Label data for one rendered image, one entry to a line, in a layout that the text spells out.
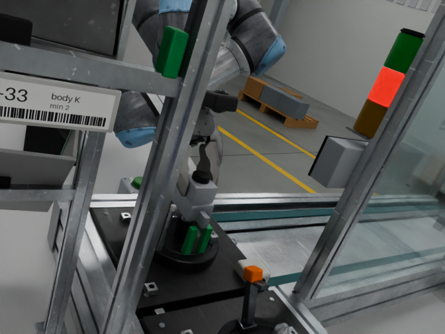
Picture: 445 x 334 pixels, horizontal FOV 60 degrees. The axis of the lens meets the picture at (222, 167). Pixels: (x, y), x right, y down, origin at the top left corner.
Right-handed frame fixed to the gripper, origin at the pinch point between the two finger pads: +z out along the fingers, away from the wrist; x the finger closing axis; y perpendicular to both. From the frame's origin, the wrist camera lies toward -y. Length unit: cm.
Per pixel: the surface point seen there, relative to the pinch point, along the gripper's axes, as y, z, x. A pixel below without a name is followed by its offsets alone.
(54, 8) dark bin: -27.5, -7.4, 28.8
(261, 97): 380, -214, -391
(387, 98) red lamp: -24.7, -9.2, -16.9
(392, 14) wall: 304, -425, -726
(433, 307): 0, 30, -69
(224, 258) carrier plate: 4.6, 12.0, -7.1
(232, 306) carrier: -3.1, 18.7, -2.2
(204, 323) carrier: -4.4, 19.8, 3.8
